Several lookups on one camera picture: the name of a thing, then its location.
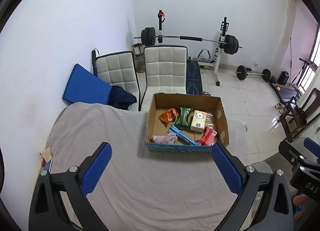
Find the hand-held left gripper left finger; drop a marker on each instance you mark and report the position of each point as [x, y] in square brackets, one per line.
[96, 171]

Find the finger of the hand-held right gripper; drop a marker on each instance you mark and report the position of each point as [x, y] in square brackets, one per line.
[313, 149]
[291, 152]

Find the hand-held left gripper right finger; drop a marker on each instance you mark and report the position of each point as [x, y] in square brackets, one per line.
[226, 168]

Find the red snack packet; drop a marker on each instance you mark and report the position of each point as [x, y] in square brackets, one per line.
[207, 137]

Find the long blue snack packet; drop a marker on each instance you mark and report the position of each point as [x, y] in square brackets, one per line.
[183, 136]

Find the yellow tissue pack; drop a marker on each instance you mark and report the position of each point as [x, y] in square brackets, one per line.
[198, 120]

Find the green snack packet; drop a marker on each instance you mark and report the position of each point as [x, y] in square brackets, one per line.
[183, 118]

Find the pink grey cloth bundle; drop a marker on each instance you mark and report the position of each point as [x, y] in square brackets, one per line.
[165, 139]

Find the cardboard box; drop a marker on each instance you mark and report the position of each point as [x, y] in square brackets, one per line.
[160, 130]

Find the orange snack packet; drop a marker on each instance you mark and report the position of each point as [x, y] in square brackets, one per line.
[168, 115]

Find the grey table cloth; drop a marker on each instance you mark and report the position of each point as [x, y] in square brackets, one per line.
[125, 171]

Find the beige plastic chair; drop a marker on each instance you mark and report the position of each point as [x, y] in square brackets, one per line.
[265, 164]

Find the dark wooden chair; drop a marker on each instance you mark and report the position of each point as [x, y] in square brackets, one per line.
[297, 118]

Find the light slipper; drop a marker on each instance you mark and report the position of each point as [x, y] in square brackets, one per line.
[280, 107]

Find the beige paper piece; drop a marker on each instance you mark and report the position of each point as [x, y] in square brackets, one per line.
[46, 154]

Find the black round weight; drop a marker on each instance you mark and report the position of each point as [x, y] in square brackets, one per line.
[284, 77]

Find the dark blue garment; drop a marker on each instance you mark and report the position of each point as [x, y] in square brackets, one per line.
[121, 98]

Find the window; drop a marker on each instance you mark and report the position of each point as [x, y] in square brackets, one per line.
[310, 70]

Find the blue foam mat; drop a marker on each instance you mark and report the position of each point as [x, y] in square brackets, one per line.
[85, 85]

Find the short barbell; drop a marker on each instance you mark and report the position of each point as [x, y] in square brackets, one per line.
[241, 72]

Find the black weight bench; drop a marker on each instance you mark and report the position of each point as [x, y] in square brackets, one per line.
[193, 78]

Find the white padded chair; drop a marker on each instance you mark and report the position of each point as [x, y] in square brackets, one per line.
[165, 68]
[117, 70]

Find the white barbell rack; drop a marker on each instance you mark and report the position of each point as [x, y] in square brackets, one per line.
[217, 60]

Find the dark folded stand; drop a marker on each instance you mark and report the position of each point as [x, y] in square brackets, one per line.
[95, 60]

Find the long barbell with black plates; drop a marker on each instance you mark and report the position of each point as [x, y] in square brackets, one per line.
[190, 38]

